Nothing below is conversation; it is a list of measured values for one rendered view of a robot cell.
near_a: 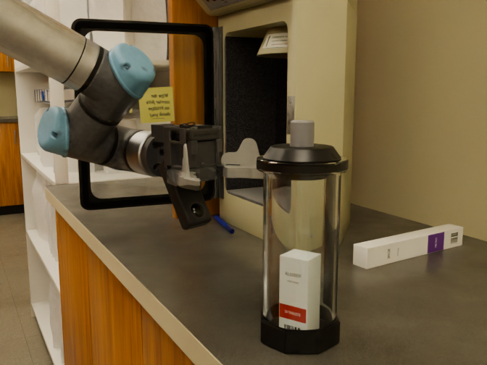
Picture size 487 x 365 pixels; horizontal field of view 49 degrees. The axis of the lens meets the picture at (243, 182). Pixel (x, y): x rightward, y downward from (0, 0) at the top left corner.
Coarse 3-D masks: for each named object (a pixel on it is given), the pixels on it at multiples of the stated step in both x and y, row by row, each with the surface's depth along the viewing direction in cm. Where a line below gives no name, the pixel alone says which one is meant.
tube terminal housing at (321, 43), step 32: (288, 0) 96; (320, 0) 96; (352, 0) 108; (224, 32) 120; (256, 32) 117; (288, 32) 97; (320, 32) 97; (352, 32) 110; (224, 64) 121; (288, 64) 98; (320, 64) 98; (352, 64) 114; (224, 96) 122; (320, 96) 99; (352, 96) 117; (224, 128) 123; (320, 128) 100; (352, 128) 120; (224, 192) 126; (256, 224) 114
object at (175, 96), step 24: (144, 48) 115; (168, 48) 117; (192, 48) 119; (168, 72) 118; (192, 72) 120; (144, 96) 117; (168, 96) 119; (192, 96) 121; (144, 120) 118; (168, 120) 120; (192, 120) 122; (96, 168) 115; (96, 192) 116; (120, 192) 118; (144, 192) 120
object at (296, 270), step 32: (288, 192) 60; (320, 192) 60; (288, 224) 61; (320, 224) 61; (288, 256) 62; (320, 256) 62; (288, 288) 62; (320, 288) 62; (288, 320) 63; (320, 320) 63
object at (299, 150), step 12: (300, 120) 63; (312, 120) 63; (300, 132) 62; (312, 132) 63; (276, 144) 65; (288, 144) 65; (300, 144) 62; (312, 144) 63; (324, 144) 65; (264, 156) 63; (276, 156) 61; (288, 156) 60; (300, 156) 60; (312, 156) 60; (324, 156) 60; (336, 156) 62
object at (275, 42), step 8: (272, 32) 108; (280, 32) 106; (264, 40) 110; (272, 40) 107; (280, 40) 105; (264, 48) 108; (272, 48) 106; (280, 48) 105; (264, 56) 117; (272, 56) 119; (280, 56) 120
